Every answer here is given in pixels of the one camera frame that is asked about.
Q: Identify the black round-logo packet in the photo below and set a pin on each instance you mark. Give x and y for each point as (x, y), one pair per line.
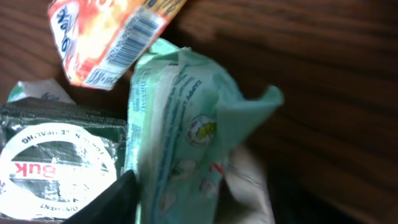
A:
(56, 157)

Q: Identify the orange small box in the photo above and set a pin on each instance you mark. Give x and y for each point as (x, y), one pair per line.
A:
(98, 40)

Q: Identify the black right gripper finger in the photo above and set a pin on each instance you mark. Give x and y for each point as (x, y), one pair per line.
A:
(116, 205)

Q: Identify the teal snack packet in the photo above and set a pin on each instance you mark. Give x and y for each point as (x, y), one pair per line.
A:
(185, 114)

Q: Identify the teal small box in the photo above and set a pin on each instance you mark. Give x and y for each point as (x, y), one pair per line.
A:
(44, 89)

